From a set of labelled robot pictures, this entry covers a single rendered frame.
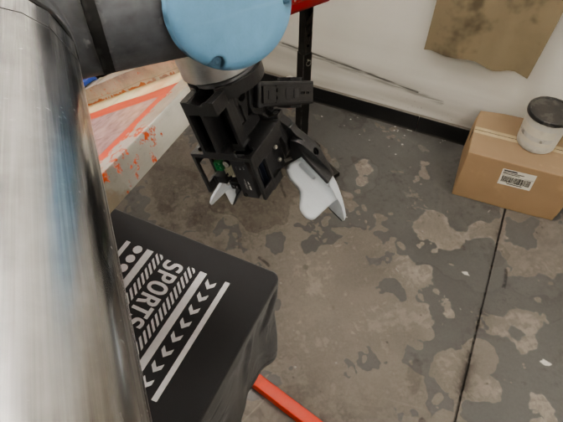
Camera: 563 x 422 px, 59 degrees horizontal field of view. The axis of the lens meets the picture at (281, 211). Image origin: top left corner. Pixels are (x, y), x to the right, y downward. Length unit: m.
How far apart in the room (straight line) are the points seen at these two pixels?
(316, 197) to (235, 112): 0.13
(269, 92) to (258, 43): 0.19
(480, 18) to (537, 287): 1.24
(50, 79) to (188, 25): 0.10
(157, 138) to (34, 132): 0.46
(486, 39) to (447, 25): 0.19
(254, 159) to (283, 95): 0.09
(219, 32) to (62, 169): 0.16
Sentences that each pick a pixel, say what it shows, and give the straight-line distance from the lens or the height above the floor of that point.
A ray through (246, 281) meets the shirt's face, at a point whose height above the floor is 0.95.
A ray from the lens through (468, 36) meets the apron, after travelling 2.63.
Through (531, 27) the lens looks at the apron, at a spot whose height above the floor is 0.77.
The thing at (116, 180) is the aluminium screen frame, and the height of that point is 1.54.
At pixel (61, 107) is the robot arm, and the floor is 1.84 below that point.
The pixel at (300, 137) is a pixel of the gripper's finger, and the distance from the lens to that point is 0.51.
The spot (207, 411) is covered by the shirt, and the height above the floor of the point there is 0.94.
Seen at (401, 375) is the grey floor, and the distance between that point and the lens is 2.15.
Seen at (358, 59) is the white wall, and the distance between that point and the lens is 2.91.
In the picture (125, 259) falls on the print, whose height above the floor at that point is 0.95.
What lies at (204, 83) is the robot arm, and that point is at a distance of 0.45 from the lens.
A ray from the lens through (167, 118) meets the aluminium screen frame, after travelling 0.64.
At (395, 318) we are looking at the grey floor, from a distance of 2.25.
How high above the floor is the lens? 1.95
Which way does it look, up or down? 50 degrees down
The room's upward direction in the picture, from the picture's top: straight up
